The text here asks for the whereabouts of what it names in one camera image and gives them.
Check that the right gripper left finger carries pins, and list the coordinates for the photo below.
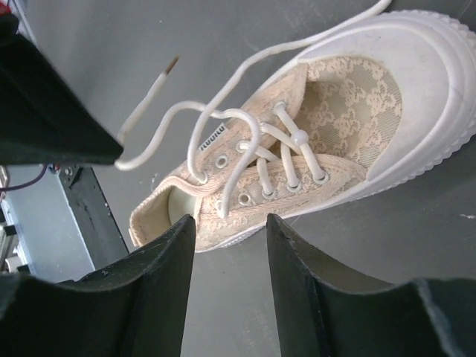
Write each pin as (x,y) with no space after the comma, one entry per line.
(134,307)

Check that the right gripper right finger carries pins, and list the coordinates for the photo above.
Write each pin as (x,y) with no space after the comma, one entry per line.
(325,308)

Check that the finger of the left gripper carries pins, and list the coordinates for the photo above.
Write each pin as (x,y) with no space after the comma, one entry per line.
(42,120)

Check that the beige lace sneaker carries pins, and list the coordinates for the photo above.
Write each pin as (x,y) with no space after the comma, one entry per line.
(365,109)

